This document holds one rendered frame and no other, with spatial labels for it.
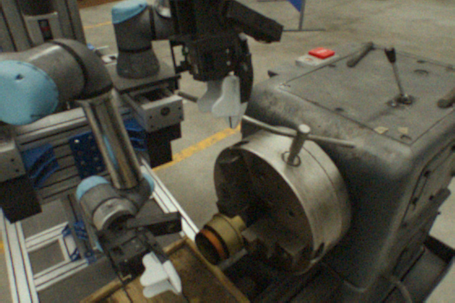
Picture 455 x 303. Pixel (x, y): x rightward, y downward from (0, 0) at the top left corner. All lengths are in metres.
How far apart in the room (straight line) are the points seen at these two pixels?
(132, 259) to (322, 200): 0.37
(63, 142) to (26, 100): 0.55
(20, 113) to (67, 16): 0.64
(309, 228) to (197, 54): 0.40
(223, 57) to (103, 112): 0.44
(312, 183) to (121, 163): 0.47
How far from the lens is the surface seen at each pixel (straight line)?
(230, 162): 0.71
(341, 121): 0.79
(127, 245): 0.71
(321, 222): 0.69
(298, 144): 0.64
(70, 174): 1.29
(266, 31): 0.51
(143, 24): 1.16
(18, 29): 1.28
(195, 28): 0.46
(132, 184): 0.93
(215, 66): 0.44
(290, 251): 0.70
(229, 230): 0.70
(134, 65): 1.19
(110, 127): 0.85
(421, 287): 1.47
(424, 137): 0.80
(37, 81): 0.68
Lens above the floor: 1.65
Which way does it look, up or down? 34 degrees down
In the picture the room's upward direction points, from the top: straight up
